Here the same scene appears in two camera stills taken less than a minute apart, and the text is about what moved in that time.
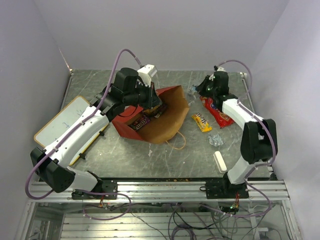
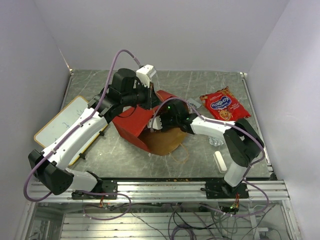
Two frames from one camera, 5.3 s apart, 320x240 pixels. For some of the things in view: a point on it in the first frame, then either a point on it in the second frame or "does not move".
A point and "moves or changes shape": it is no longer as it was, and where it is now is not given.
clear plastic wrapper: [215, 140] does not move
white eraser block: [220, 162] does not move
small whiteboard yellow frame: [64, 118] does not move
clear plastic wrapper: [192, 91] -> [193, 103]
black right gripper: [200, 88] -> [162, 116]
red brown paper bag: [159, 129] moves or changes shape
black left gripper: [152, 100] does not move
